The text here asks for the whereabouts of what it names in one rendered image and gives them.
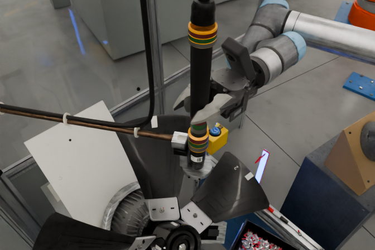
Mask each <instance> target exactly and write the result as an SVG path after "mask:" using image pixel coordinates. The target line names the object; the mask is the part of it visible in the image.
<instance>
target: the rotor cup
mask: <svg viewBox="0 0 375 250"><path fill-rule="evenodd" d="M171 222H174V223H176V224H178V225H177V226H175V225H173V224H171ZM150 234H157V236H156V238H155V240H154V241H153V242H152V243H151V244H150V245H149V246H148V247H147V248H146V249H145V250H158V249H157V248H156V245H157V246H159V247H160V248H161V250H179V246H180V245H181V244H185V245H186V249H185V250H201V238H200V234H199V233H198V231H197V230H196V229H195V228H194V227H193V226H192V225H190V224H188V223H185V222H183V221H182V220H181V219H180V218H179V219H178V220H163V221H152V220H151V219H150V216H148V217H147V218H146V220H145V221H144V222H143V224H142V226H141V229H140V233H139V235H150Z"/></svg>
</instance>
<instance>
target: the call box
mask: <svg viewBox="0 0 375 250"><path fill-rule="evenodd" d="M219 125H221V124H219V123H218V122H217V124H216V125H215V127H218V126H219ZM207 129H208V125H207ZM208 130H209V143H208V148H207V149H206V151H207V152H208V153H209V154H211V155H212V154H214V153H215V152H216V151H217V150H219V149H220V148H221V147H223V146H224V145H225V144H226V143H227V137H228V130H227V129H226V128H224V127H223V128H222V129H219V130H220V132H219V134H218V135H212V134H211V133H210V129H208Z"/></svg>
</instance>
